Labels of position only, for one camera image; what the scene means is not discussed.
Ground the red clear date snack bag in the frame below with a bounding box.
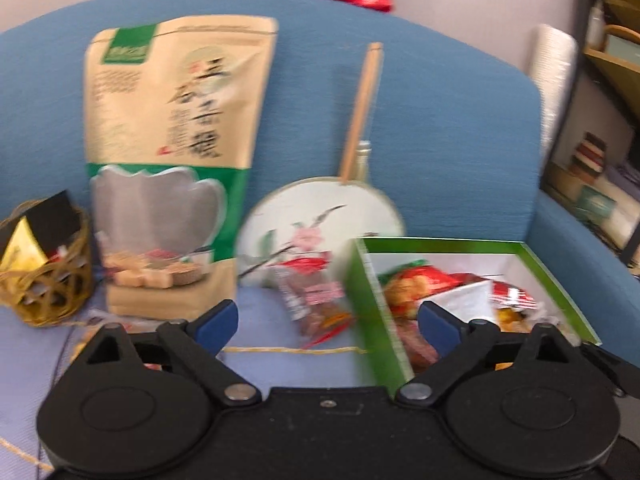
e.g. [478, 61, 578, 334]
[274, 252, 354, 349]

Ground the white silver snack packet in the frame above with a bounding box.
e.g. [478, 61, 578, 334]
[430, 281, 498, 324]

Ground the red white striped snack packet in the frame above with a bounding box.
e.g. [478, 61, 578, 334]
[490, 281, 538, 311]

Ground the green white cardboard box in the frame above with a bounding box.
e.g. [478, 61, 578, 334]
[340, 237, 601, 390]

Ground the clear peanut snack bag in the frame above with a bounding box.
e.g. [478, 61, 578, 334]
[68, 309, 160, 363]

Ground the woven bamboo basket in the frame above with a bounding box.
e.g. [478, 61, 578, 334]
[1, 205, 94, 327]

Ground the round painted hand fan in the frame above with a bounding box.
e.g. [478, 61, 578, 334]
[235, 42, 406, 285]

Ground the yellow black packet in basket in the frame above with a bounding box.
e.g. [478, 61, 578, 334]
[1, 191, 80, 272]

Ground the blue fabric sofa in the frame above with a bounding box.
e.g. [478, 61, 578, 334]
[1, 0, 639, 362]

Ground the dark shelf unit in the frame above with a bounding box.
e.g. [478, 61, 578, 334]
[539, 0, 640, 266]

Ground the large beige green grain bag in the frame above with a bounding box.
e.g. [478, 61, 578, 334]
[84, 15, 279, 320]

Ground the white bubble wrap roll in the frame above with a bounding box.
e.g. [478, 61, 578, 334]
[526, 24, 577, 171]

